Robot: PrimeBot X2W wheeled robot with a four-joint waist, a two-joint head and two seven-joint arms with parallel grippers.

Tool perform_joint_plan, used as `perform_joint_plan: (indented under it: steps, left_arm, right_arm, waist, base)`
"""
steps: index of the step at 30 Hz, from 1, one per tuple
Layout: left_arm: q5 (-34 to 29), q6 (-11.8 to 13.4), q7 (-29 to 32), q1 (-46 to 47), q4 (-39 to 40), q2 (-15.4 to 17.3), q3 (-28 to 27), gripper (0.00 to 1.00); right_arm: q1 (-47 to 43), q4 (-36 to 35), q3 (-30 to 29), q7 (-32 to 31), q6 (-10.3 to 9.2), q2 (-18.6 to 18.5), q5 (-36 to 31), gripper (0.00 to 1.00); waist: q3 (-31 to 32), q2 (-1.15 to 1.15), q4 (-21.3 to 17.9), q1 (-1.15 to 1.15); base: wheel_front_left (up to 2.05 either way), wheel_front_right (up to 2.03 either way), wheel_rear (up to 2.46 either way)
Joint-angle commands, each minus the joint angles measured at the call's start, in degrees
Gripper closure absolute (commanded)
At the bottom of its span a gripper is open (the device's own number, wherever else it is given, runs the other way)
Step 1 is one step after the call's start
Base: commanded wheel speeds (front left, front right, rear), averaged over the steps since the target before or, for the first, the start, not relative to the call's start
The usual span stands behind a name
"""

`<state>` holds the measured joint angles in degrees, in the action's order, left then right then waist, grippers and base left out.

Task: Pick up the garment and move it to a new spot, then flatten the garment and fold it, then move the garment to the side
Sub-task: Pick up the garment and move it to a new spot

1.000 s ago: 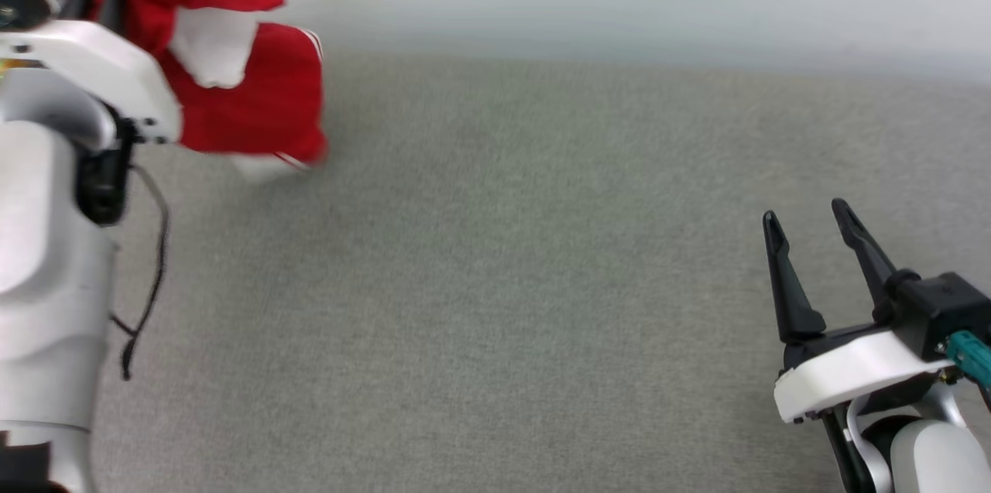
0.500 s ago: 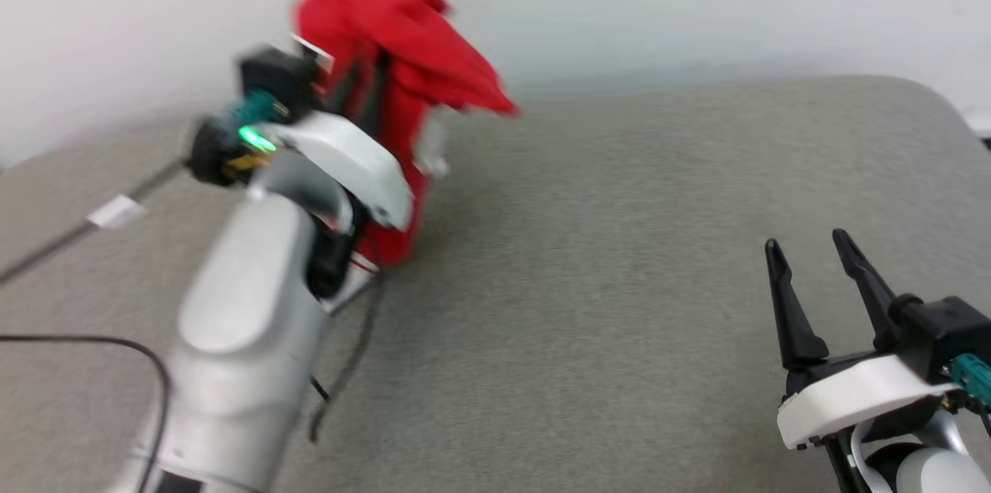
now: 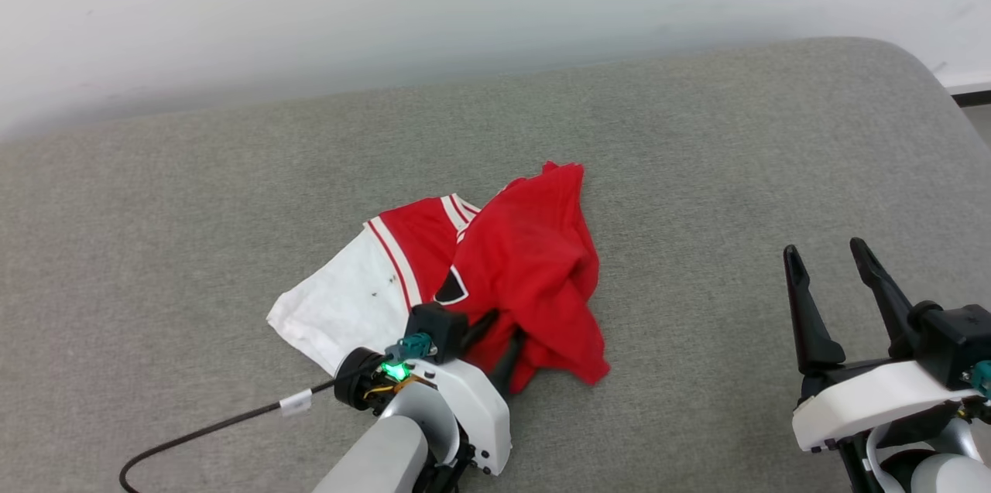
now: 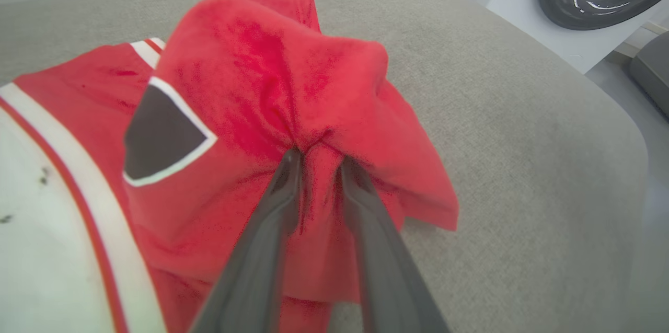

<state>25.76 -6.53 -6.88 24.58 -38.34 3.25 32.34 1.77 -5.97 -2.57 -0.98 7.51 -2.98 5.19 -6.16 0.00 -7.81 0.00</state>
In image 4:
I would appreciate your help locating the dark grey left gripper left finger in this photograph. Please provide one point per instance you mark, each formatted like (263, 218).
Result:
(256, 260)

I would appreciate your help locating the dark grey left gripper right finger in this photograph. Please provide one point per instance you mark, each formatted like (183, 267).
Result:
(384, 270)

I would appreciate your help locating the red garment with white trim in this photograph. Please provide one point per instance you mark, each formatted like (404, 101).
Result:
(261, 87)

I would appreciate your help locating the grey fabric sofa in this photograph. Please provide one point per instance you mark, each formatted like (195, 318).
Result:
(522, 165)

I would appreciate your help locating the white washing machine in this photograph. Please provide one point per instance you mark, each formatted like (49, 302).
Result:
(528, 14)

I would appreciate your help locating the grey object on floor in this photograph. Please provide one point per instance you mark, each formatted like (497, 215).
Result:
(653, 71)

